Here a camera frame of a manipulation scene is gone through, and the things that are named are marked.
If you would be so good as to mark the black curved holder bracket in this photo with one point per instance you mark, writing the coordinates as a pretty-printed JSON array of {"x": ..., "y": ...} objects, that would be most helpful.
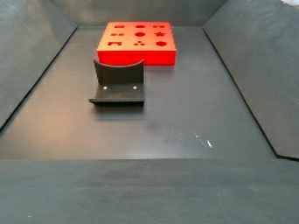
[{"x": 121, "y": 83}]

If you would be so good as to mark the red shape sorter block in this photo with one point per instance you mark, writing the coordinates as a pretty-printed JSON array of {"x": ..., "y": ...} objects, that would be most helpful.
[{"x": 133, "y": 41}]

